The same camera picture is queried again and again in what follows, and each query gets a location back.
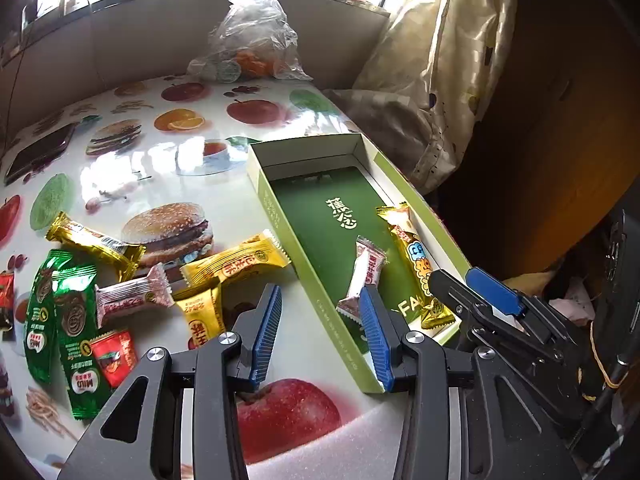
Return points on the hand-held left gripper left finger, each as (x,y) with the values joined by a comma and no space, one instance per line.
(267,330)

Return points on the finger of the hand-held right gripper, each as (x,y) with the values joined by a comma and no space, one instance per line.
(450,292)
(492,290)

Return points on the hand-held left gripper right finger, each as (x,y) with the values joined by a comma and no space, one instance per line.
(372,335)

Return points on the gold cartoon snack bar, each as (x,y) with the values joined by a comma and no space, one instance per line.
(415,255)

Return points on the pink wafer packet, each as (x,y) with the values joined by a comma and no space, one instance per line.
(365,270)
(132,297)

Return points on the small yellow snack packet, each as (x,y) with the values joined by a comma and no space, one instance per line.
(202,320)

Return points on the wide yellow snack packet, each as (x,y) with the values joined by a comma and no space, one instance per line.
(235,262)

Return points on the green cardboard box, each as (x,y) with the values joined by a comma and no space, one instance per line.
(310,210)

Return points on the small red snack packet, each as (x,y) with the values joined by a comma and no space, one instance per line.
(112,357)
(5,295)

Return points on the large green snack packet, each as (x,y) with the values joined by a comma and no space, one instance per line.
(75,330)

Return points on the long gold snack bar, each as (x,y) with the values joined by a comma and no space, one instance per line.
(85,237)

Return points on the pink cloth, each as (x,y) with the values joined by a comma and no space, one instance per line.
(575,310)

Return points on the white foam sheet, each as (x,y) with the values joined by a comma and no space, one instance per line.
(325,445)

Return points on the brown wooden cabinet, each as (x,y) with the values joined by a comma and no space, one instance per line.
(550,110)

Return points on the cream patterned curtain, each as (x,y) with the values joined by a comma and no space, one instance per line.
(440,60)

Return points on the round green-lid container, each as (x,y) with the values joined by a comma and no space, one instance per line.
(227,71)

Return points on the orange tangerine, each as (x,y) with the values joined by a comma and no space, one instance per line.
(252,64)

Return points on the dark smartphone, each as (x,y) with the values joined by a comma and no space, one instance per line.
(37,152)

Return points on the clear plastic bag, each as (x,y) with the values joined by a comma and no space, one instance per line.
(250,20)

